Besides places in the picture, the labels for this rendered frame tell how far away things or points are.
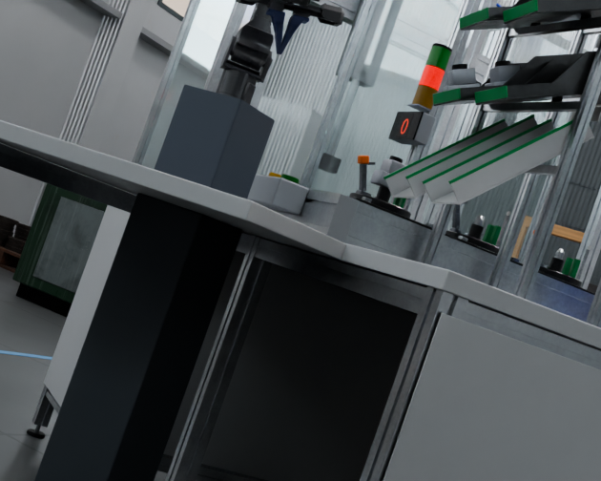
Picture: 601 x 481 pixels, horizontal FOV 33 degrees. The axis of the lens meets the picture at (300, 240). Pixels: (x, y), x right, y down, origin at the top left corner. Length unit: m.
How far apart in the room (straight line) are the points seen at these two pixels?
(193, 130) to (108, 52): 8.54
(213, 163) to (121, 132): 9.32
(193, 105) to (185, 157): 0.10
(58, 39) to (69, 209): 3.56
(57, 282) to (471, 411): 5.62
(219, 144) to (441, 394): 0.72
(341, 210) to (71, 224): 5.08
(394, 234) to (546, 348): 0.58
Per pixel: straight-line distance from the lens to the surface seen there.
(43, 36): 10.16
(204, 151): 1.96
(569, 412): 1.62
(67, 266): 6.95
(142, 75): 11.33
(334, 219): 2.00
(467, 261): 2.16
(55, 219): 7.07
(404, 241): 2.08
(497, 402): 1.54
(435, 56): 2.50
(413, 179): 1.89
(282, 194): 2.11
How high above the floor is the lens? 0.78
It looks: 2 degrees up
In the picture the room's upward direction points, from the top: 19 degrees clockwise
